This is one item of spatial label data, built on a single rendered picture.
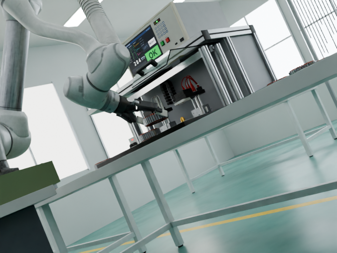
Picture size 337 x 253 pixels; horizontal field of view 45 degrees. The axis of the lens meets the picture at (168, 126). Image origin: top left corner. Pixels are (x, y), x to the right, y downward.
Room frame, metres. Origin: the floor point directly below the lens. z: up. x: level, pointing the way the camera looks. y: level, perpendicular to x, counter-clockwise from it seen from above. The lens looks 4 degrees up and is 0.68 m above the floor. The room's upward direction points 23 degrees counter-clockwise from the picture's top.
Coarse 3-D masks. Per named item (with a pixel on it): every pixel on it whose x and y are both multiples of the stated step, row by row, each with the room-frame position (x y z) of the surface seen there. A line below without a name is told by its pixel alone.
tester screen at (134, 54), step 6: (150, 30) 1.96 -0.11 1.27; (138, 36) 2.02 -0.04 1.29; (144, 36) 2.00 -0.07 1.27; (150, 36) 1.97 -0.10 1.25; (132, 42) 2.06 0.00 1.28; (138, 42) 2.03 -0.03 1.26; (144, 42) 2.01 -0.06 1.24; (156, 42) 1.96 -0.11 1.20; (132, 48) 2.07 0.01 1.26; (138, 48) 2.05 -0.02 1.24; (150, 48) 1.99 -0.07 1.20; (132, 54) 2.09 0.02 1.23; (138, 54) 2.06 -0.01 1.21; (144, 54) 2.03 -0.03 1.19; (132, 60) 2.10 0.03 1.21; (144, 60) 2.04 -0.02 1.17; (132, 66) 2.11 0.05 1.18; (132, 72) 2.12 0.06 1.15
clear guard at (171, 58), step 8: (184, 48) 1.68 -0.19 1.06; (192, 48) 1.74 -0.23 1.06; (160, 56) 1.66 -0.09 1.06; (168, 56) 1.60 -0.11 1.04; (176, 56) 1.76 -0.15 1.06; (184, 56) 1.83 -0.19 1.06; (160, 64) 1.62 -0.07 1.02; (168, 64) 1.86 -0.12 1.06; (176, 64) 1.93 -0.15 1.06; (144, 72) 1.71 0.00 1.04; (152, 72) 1.64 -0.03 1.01; (136, 80) 1.74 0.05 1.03
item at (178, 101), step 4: (188, 88) 1.85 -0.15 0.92; (180, 92) 1.84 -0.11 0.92; (184, 92) 1.83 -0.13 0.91; (188, 92) 1.85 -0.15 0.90; (192, 92) 1.86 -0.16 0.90; (196, 92) 1.88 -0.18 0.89; (200, 92) 1.90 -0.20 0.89; (204, 92) 1.93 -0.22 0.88; (176, 96) 1.86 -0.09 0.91; (180, 96) 1.84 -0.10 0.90; (184, 96) 1.83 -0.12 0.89; (188, 96) 1.83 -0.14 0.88; (192, 96) 1.88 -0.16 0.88; (176, 100) 1.87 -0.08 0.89; (180, 100) 1.82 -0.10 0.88; (184, 100) 1.81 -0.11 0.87; (192, 100) 1.93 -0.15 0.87; (200, 100) 1.90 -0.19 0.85; (176, 104) 1.84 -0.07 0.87
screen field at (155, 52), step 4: (152, 48) 1.98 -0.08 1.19; (156, 48) 1.97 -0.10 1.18; (148, 52) 2.01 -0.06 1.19; (152, 52) 1.99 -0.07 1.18; (156, 52) 1.97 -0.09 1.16; (160, 52) 1.96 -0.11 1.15; (148, 56) 2.02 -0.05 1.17; (152, 56) 2.00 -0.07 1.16; (156, 56) 1.98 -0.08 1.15; (148, 60) 2.02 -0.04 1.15
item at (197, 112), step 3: (204, 105) 1.89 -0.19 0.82; (207, 105) 1.90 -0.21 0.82; (198, 108) 1.89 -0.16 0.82; (204, 108) 1.88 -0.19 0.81; (210, 108) 1.91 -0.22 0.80; (192, 111) 1.92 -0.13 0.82; (195, 111) 1.91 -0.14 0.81; (198, 111) 1.90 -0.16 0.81; (204, 111) 1.88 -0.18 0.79; (195, 114) 1.92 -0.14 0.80; (198, 114) 1.90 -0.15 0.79
